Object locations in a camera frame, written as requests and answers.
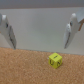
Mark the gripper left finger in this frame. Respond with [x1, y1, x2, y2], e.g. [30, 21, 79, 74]
[0, 13, 18, 51]

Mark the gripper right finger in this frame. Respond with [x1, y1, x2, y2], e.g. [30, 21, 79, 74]
[63, 12, 84, 50]

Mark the yellow block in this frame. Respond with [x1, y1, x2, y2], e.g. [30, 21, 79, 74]
[48, 52, 63, 69]

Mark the white cabinet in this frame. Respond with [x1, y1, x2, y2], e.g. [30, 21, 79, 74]
[0, 6, 84, 56]

